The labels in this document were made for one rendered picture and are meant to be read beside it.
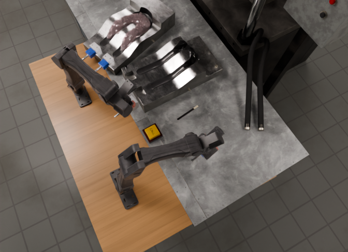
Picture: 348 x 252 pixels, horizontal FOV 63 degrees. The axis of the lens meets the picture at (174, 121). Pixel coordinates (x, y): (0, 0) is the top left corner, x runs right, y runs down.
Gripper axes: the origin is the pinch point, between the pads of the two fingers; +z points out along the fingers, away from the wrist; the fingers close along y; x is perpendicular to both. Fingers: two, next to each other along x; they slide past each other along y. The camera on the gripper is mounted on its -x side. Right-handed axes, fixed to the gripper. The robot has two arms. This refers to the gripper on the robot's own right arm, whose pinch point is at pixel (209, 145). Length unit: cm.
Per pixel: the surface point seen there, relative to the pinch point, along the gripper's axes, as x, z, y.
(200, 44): -30, 26, 50
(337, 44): -125, 176, 13
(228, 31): -48, 45, 51
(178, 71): -11.8, 11.7, 42.1
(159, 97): 3.8, 4.7, 36.9
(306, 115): -54, 137, -18
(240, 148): -7.3, 20.6, -9.2
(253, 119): -22.1, 28.6, -1.8
